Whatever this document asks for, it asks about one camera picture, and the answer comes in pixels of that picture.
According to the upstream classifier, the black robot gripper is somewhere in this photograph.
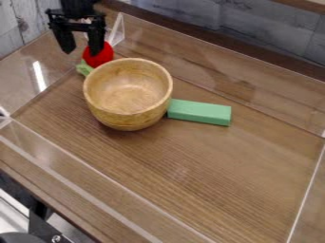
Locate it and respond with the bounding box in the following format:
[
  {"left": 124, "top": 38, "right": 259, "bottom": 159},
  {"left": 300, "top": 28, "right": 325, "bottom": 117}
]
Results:
[{"left": 46, "top": 0, "right": 106, "bottom": 56}]

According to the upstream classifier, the red toy fruit green stem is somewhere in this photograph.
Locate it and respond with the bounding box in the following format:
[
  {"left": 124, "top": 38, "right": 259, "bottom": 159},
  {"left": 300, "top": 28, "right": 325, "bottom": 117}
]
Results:
[{"left": 77, "top": 42, "right": 114, "bottom": 77}]

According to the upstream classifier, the light wooden bowl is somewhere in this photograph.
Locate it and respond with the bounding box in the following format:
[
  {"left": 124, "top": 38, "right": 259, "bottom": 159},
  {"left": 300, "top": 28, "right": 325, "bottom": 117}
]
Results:
[{"left": 83, "top": 58, "right": 174, "bottom": 131}]

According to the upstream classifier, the green rectangular block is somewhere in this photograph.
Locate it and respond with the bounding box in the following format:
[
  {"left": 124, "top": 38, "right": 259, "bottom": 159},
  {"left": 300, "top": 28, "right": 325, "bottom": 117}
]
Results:
[{"left": 168, "top": 99, "right": 233, "bottom": 126}]

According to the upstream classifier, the clear acrylic tray wall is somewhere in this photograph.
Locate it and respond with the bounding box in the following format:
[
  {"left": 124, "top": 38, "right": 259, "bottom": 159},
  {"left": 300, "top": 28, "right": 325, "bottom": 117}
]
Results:
[{"left": 0, "top": 17, "right": 325, "bottom": 243}]

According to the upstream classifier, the black metal table frame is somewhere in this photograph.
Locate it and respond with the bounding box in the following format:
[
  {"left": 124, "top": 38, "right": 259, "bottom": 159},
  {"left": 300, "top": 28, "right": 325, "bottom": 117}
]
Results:
[{"left": 0, "top": 172, "right": 93, "bottom": 243}]

